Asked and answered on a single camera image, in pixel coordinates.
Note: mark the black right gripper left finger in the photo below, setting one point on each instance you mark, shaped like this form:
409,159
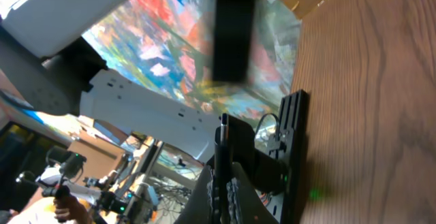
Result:
198,209

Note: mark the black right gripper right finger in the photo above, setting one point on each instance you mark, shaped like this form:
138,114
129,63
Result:
245,205

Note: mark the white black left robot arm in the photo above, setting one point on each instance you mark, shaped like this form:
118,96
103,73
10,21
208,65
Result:
45,57

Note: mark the background robot equipment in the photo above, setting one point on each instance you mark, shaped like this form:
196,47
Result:
141,189

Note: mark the person in white shirt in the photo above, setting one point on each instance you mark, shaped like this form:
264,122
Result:
48,210

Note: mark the colourful painted backdrop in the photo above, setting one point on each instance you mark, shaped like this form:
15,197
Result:
165,45

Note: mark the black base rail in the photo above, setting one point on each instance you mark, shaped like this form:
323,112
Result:
276,173

